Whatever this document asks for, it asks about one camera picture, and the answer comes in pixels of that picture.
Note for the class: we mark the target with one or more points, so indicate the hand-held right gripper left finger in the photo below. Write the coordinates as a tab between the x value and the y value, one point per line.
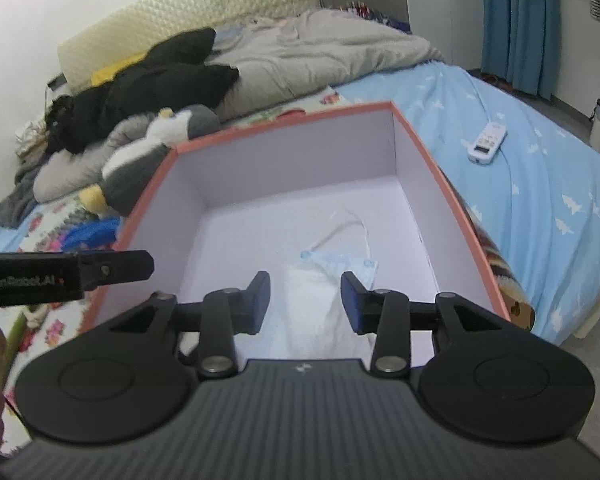
257	305

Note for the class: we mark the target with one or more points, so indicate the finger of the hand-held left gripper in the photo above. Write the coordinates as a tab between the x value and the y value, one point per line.
120	266

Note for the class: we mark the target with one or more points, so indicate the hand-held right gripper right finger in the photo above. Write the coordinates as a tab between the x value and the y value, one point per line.
352	305

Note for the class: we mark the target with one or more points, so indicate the light blue face mask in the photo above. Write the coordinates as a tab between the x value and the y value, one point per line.
310	300

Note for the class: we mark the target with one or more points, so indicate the orange cardboard box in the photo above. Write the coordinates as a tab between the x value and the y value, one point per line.
300	190

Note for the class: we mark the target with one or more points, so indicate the floral bed sheet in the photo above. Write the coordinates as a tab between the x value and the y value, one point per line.
60	230

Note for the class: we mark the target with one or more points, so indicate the dark grey blanket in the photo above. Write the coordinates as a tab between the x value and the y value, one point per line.
12	202

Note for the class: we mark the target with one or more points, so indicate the grey penguin plush toy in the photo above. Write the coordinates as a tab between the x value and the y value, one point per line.
145	165

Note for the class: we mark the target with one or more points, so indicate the crumpled white cloth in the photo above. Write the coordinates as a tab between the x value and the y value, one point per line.
30	137

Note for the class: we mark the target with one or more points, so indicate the colourful printed blanket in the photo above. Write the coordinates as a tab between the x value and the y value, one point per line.
505	280

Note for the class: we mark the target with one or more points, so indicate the black jacket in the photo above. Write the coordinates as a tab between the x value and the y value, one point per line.
145	90

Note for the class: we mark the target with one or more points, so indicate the yellow pillow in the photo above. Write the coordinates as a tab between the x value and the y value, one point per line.
112	71

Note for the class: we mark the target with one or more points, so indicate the white remote control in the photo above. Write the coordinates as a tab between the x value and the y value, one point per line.
487	141

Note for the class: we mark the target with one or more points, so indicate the light blue bed sheet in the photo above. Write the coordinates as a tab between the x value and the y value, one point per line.
530	170

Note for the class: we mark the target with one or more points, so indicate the grey duvet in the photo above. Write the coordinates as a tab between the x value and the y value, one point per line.
305	50

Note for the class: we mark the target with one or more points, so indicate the cream quilted headboard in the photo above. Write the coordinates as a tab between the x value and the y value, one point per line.
190	5

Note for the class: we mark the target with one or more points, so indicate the row of nail polish bottles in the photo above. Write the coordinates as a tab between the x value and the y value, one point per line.
367	10

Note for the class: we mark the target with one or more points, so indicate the blue curtain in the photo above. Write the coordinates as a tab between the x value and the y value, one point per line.
522	25

